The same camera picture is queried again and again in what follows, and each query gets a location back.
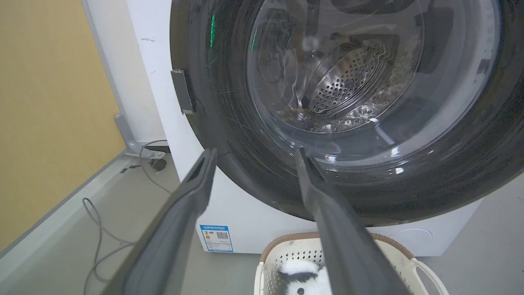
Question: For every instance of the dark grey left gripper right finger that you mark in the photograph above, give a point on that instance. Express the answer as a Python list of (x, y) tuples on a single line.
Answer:
[(348, 246)]

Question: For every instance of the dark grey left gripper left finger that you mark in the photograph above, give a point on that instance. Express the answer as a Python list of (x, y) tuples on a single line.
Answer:
[(172, 237)]

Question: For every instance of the round dark washing machine door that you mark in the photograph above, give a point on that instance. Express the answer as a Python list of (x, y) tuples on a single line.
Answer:
[(368, 102)]

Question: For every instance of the white washing machine body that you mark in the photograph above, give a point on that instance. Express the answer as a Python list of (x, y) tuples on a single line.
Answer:
[(172, 123)]

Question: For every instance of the blue energy label sticker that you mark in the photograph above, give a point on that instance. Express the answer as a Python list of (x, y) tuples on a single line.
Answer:
[(216, 238)]

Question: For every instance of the black and white plush toy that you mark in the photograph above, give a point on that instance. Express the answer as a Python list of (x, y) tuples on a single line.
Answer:
[(305, 280)]

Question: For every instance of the white plastic laundry basket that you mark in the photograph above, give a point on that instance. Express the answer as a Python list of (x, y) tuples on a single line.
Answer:
[(286, 254)]

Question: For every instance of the grey metal bracket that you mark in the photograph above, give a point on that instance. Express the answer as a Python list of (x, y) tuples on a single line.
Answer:
[(131, 141)]

